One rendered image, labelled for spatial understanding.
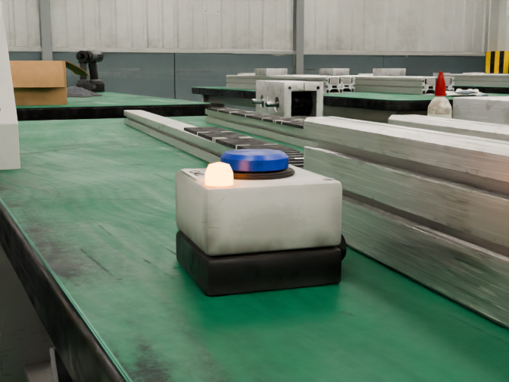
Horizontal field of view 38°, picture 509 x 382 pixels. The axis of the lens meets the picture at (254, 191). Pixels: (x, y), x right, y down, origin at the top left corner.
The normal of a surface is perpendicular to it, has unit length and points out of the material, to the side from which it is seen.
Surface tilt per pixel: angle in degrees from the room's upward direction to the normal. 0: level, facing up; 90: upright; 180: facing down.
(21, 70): 63
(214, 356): 0
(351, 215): 90
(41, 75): 68
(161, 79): 90
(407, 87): 90
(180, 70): 90
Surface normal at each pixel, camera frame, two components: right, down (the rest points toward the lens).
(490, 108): -0.95, 0.05
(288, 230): 0.31, 0.15
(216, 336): 0.00, -0.99
